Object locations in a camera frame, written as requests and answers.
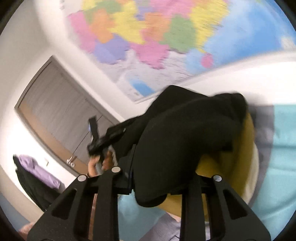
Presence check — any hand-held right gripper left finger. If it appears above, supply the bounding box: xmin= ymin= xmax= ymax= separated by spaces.
xmin=28 ymin=144 xmax=137 ymax=241

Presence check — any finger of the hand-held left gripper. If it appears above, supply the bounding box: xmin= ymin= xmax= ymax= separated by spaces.
xmin=104 ymin=126 xmax=127 ymax=146

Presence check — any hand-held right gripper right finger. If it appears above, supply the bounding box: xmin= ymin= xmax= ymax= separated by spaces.
xmin=179 ymin=173 xmax=271 ymax=241

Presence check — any black garment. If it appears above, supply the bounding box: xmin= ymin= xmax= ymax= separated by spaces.
xmin=109 ymin=85 xmax=249 ymax=208
xmin=13 ymin=156 xmax=63 ymax=212

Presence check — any person's left hand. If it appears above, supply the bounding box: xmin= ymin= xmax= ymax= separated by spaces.
xmin=87 ymin=148 xmax=116 ymax=178

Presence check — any grey door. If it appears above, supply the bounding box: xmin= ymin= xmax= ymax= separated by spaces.
xmin=14 ymin=55 xmax=122 ymax=176

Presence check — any purple cloth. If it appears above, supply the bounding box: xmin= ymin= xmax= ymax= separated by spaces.
xmin=17 ymin=155 xmax=62 ymax=189

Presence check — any mustard garment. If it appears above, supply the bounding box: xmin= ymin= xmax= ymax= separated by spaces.
xmin=162 ymin=111 xmax=260 ymax=221

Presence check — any black hanging garment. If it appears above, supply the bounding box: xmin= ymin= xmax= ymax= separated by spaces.
xmin=13 ymin=156 xmax=63 ymax=212

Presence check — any teal grey patterned bed sheet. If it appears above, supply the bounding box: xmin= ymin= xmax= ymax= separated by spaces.
xmin=117 ymin=104 xmax=296 ymax=241

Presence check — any colourful wall map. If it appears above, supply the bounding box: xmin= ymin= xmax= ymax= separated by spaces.
xmin=59 ymin=0 xmax=296 ymax=104

